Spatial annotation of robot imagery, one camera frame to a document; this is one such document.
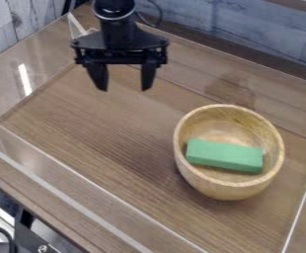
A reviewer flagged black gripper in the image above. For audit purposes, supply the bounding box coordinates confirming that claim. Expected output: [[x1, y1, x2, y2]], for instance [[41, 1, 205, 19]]
[[69, 20, 168, 92]]

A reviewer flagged round wooden bowl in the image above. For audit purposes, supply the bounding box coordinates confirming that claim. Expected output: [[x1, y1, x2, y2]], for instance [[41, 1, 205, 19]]
[[172, 104, 284, 201]]

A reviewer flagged green rectangular stick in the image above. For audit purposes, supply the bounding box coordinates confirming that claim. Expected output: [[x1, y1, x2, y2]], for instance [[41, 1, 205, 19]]
[[185, 138, 263, 174]]

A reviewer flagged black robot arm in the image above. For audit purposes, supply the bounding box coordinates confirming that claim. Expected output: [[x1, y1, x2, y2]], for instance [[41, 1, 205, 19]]
[[69, 0, 168, 92]]

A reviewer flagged clear acrylic corner bracket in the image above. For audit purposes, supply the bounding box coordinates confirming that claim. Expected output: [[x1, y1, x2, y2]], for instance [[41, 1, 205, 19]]
[[66, 12, 97, 40]]

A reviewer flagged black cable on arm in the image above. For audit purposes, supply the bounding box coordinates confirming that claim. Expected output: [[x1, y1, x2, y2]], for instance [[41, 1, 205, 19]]
[[133, 0, 164, 30]]

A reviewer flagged clear acrylic tray wall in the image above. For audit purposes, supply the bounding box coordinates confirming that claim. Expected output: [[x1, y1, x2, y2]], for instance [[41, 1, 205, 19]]
[[0, 125, 205, 253]]

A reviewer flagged black table frame bracket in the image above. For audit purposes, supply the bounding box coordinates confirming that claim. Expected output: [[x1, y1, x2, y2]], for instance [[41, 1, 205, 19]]
[[14, 209, 60, 253]]

